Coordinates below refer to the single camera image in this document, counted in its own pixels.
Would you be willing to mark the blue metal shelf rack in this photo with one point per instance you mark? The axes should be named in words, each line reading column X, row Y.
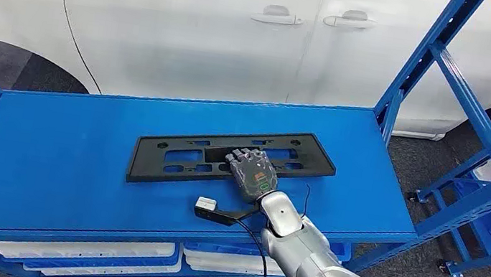
column 79, row 157

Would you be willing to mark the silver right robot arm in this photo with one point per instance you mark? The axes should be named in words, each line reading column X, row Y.
column 306, row 251

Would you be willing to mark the blue wheeled shelf rack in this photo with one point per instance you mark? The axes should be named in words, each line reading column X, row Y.
column 488, row 224

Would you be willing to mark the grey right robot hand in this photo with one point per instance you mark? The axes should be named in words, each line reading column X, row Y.
column 255, row 174

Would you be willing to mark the black plastic plate frame part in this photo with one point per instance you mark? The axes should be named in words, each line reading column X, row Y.
column 151, row 162

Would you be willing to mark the white car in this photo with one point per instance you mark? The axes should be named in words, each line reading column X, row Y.
column 193, row 29

